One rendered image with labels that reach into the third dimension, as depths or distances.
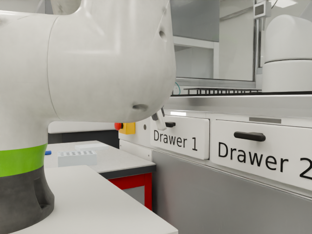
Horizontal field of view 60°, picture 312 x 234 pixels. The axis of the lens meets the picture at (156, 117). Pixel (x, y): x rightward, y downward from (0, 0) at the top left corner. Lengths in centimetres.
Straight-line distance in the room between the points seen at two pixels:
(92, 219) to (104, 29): 23
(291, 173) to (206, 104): 29
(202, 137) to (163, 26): 47
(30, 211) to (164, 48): 24
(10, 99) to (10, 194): 11
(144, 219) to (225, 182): 40
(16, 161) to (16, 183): 3
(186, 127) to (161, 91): 49
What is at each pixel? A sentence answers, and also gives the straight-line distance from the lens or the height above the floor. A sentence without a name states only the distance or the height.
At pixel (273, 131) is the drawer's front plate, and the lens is 59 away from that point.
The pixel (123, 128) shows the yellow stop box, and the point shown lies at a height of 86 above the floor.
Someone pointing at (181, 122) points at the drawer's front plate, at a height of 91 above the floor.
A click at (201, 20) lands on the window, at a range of 82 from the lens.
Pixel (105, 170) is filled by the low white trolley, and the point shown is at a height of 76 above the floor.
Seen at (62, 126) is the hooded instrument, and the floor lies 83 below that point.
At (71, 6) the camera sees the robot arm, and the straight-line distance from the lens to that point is 71.
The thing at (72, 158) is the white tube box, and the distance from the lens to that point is 94.
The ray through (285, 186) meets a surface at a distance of 62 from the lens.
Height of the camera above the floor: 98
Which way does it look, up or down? 4 degrees down
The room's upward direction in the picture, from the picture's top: straight up
